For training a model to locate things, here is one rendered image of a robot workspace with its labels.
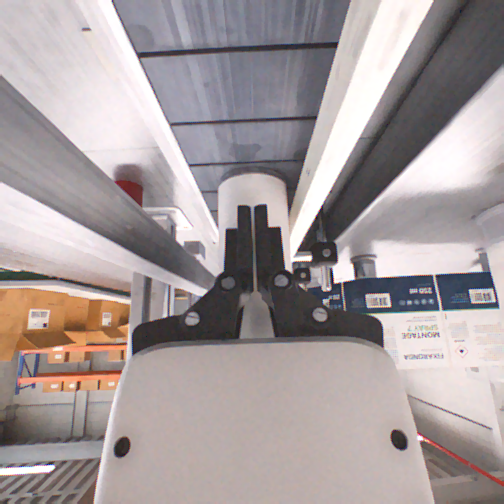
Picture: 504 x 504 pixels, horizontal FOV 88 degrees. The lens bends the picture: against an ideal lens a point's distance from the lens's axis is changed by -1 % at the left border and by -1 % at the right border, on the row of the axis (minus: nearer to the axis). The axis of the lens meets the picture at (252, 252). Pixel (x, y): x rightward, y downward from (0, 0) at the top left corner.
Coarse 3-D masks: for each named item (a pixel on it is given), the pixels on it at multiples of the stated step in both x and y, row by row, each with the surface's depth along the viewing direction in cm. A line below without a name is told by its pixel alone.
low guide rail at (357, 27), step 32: (352, 0) 7; (384, 0) 6; (416, 0) 5; (352, 32) 7; (384, 32) 6; (352, 64) 7; (384, 64) 7; (352, 96) 8; (320, 128) 11; (352, 128) 9; (320, 160) 11; (320, 192) 14
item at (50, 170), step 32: (0, 96) 3; (0, 128) 3; (32, 128) 4; (0, 160) 3; (32, 160) 4; (64, 160) 4; (0, 192) 3; (32, 192) 4; (64, 192) 4; (96, 192) 5; (32, 224) 5; (64, 224) 5; (96, 224) 5; (128, 224) 6; (96, 256) 7; (128, 256) 7; (160, 256) 8; (192, 256) 13; (192, 288) 14
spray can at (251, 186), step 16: (224, 176) 19; (240, 176) 18; (256, 176) 18; (272, 176) 18; (224, 192) 18; (240, 192) 18; (256, 192) 17; (272, 192) 18; (224, 208) 18; (272, 208) 17; (224, 224) 18; (272, 224) 17; (288, 224) 19; (224, 240) 18; (288, 240) 18; (288, 256) 18; (256, 288) 16; (256, 304) 16; (256, 320) 15; (240, 336) 15; (256, 336) 15; (272, 336) 15
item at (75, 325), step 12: (72, 300) 193; (84, 300) 209; (72, 312) 193; (84, 312) 209; (72, 324) 192; (84, 324) 208; (72, 336) 210; (84, 336) 211; (24, 348) 169; (36, 348) 169; (48, 348) 170
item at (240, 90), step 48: (144, 0) 8; (192, 0) 8; (240, 0) 8; (288, 0) 8; (336, 0) 8; (144, 48) 10; (192, 48) 10; (240, 48) 10; (288, 48) 10; (336, 48) 10; (192, 96) 12; (240, 96) 12; (288, 96) 12; (192, 144) 15; (240, 144) 16; (288, 144) 16; (288, 192) 22
